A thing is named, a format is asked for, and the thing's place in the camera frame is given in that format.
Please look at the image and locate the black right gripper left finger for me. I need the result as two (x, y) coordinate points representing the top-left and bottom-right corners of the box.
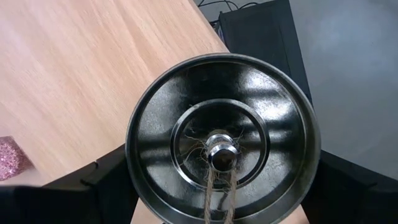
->
(0, 144), (140, 224)

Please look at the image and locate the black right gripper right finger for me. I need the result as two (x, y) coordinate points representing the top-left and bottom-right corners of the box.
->
(300, 149), (398, 224)

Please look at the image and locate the pink patterned round tin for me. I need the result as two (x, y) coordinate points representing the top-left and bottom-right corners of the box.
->
(0, 135), (34, 182)

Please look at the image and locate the metal can picture label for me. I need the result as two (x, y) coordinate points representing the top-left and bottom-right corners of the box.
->
(125, 52), (322, 224)

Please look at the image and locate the black box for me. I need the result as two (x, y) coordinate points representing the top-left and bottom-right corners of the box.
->
(216, 0), (313, 105)

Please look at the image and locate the black cable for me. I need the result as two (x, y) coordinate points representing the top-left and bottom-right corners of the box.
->
(197, 0), (259, 11)

